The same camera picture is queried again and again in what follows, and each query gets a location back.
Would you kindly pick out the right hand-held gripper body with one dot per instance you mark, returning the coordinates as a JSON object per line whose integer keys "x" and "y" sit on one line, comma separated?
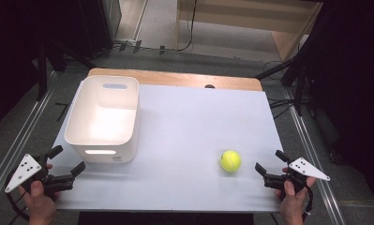
{"x": 306, "y": 168}

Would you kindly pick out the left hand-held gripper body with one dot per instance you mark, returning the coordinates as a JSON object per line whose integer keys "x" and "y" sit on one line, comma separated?
{"x": 22, "y": 171}

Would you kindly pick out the yellow tennis ball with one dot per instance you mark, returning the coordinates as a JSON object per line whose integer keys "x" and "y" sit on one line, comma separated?
{"x": 230, "y": 161}

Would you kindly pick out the white plastic storage bin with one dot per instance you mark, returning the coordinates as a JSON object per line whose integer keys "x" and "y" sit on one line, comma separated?
{"x": 104, "y": 122}

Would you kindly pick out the person's left hand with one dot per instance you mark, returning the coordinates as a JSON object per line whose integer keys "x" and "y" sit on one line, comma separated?
{"x": 39, "y": 206}

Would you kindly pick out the person's right hand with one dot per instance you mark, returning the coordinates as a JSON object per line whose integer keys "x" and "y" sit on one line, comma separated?
{"x": 291, "y": 206}

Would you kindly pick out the white table mat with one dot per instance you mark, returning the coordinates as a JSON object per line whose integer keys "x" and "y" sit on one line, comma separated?
{"x": 187, "y": 134}

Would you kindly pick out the black tripod stand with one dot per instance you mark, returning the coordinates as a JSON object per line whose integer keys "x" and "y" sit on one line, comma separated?
{"x": 295, "y": 75}

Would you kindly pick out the black metal stand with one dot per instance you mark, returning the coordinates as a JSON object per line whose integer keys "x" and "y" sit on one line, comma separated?
{"x": 47, "y": 59}

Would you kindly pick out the dark curtain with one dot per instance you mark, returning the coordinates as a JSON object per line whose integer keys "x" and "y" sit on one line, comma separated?
{"x": 353, "y": 78}
{"x": 12, "y": 47}

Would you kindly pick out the wooden table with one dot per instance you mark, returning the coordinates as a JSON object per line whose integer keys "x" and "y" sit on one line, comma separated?
{"x": 175, "y": 79}

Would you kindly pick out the dark cabinet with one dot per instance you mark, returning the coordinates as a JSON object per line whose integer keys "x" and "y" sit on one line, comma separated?
{"x": 97, "y": 25}

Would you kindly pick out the light wooden shelf unit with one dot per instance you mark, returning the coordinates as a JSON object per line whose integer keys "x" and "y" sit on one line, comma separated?
{"x": 237, "y": 18}

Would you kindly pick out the metal floor rail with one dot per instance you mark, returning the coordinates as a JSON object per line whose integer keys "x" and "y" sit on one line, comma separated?
{"x": 16, "y": 146}
{"x": 316, "y": 156}

